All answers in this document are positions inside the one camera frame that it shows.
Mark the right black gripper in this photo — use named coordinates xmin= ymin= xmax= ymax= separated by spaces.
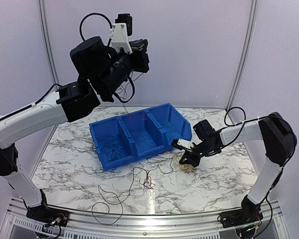
xmin=179 ymin=140 xmax=216 ymax=167

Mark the red wire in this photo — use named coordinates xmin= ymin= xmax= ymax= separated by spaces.
xmin=91 ymin=87 xmax=175 ymax=225

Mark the blue wire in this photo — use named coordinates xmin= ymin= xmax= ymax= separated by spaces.
xmin=99 ymin=135 xmax=127 ymax=162

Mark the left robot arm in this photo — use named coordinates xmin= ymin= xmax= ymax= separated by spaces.
xmin=0 ymin=36 xmax=149 ymax=222

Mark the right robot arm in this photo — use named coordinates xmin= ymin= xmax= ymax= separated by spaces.
xmin=171 ymin=112 xmax=297 ymax=223

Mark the blue three-compartment plastic bin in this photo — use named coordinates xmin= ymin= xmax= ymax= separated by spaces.
xmin=89 ymin=103 xmax=192 ymax=171

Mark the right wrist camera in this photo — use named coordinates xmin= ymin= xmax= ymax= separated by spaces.
xmin=171 ymin=139 xmax=194 ymax=151

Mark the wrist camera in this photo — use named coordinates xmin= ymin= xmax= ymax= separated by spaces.
xmin=109 ymin=13 xmax=133 ymax=55
xmin=171 ymin=139 xmax=194 ymax=151

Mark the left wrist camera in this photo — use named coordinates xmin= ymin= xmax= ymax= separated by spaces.
xmin=109 ymin=13 xmax=133 ymax=55

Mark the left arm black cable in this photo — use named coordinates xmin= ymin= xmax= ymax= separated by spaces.
xmin=79 ymin=13 xmax=137 ymax=103

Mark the aluminium front rail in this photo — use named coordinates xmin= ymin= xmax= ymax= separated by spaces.
xmin=0 ymin=198 xmax=290 ymax=239

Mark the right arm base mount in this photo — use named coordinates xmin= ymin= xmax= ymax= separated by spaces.
xmin=217 ymin=209 xmax=263 ymax=228

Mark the left aluminium frame post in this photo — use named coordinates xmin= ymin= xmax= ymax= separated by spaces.
xmin=38 ymin=0 xmax=67 ymax=110

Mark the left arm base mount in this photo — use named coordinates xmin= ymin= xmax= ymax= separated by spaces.
xmin=26 ymin=207 xmax=69 ymax=227

